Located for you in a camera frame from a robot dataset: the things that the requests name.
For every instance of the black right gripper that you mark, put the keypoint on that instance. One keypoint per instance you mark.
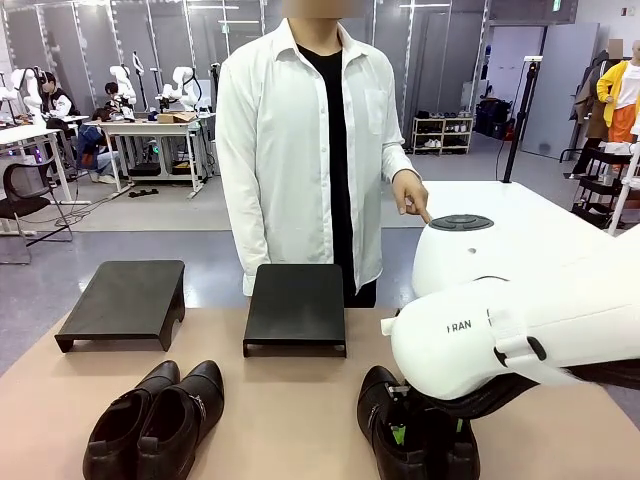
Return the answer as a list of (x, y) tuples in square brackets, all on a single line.
[(425, 407)]

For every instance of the person's left forearm white sleeve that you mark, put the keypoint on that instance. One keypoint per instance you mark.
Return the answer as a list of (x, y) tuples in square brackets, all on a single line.
[(397, 155)]

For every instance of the person's right forearm white sleeve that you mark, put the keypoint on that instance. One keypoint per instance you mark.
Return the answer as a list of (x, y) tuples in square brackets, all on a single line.
[(245, 225)]

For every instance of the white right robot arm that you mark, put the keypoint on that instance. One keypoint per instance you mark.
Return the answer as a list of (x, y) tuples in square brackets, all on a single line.
[(550, 280)]

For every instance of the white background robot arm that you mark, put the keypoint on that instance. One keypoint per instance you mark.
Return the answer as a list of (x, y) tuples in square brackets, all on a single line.
[(182, 87), (124, 85), (27, 90)]

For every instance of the black shoe stand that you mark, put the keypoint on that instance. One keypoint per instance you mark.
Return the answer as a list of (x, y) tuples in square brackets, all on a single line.
[(295, 305), (125, 295)]

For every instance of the person in white shirt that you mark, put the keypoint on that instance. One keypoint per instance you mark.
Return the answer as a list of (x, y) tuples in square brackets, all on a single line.
[(300, 150)]

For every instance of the person in light jeans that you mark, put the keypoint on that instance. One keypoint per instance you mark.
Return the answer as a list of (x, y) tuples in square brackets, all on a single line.
[(95, 145)]

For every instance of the seated person dark hair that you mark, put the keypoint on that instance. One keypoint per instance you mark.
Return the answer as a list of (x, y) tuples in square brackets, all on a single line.
[(114, 95)]

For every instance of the seated person in varsity jacket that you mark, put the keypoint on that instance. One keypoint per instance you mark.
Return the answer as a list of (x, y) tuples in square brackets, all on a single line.
[(57, 100)]

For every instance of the person's left hand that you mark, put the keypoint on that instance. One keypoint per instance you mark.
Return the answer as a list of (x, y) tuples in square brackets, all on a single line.
[(412, 192)]

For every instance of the large white table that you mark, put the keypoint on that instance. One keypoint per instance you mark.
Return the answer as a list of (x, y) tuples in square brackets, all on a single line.
[(525, 200)]

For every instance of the white shoe rack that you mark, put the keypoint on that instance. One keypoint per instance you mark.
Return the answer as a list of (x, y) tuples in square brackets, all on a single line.
[(442, 135)]

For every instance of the black luggage bags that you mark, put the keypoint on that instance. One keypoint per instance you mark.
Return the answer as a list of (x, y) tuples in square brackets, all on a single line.
[(492, 117)]

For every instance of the black power strip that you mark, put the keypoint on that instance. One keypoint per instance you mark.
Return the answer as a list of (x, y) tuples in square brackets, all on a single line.
[(145, 193)]

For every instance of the black box under desk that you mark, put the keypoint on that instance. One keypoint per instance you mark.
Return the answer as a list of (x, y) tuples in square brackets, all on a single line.
[(145, 170)]

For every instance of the mannequin with yellow jacket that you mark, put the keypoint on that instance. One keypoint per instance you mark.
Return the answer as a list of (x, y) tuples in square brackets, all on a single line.
[(620, 95)]

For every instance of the brown cardboard box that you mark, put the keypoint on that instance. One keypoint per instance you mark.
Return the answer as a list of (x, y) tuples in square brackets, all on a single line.
[(175, 118)]

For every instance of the thin black tripod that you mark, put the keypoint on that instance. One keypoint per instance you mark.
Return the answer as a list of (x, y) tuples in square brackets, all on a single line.
[(215, 85)]

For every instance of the white desk with robots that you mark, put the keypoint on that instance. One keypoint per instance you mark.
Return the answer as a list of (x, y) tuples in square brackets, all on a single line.
[(150, 127)]

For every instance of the black office chair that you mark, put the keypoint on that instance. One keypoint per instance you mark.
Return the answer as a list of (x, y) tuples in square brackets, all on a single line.
[(25, 190)]

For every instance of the white metal frame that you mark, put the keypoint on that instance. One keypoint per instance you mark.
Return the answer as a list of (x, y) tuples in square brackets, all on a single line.
[(625, 190)]

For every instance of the black camera tripod pole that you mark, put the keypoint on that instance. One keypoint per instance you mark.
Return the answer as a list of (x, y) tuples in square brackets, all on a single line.
[(517, 125)]

